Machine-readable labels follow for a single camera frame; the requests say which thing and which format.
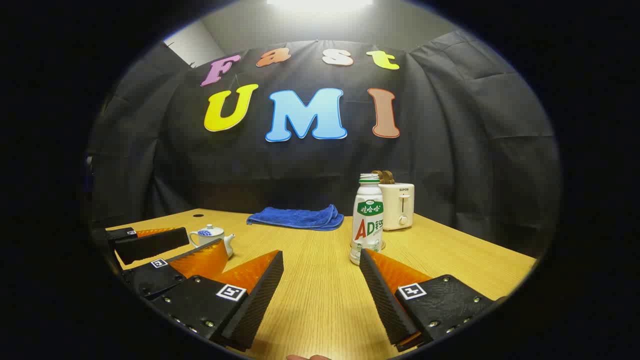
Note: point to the blue towel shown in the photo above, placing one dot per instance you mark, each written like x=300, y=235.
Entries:
x=297, y=218

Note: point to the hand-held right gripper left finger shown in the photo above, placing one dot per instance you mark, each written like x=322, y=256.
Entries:
x=257, y=300

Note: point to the large ceiling light panel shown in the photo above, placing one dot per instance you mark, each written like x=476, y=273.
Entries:
x=320, y=2

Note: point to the white water bottle green label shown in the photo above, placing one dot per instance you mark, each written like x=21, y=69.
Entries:
x=367, y=220

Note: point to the brown toast slice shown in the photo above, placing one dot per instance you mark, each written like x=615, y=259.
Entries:
x=377, y=176
x=388, y=177

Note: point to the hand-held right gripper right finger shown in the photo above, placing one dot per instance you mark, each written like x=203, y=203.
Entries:
x=382, y=300

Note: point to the cream white toaster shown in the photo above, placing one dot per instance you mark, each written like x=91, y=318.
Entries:
x=397, y=207

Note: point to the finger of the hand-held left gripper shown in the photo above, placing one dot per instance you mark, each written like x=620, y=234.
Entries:
x=150, y=245
x=145, y=280

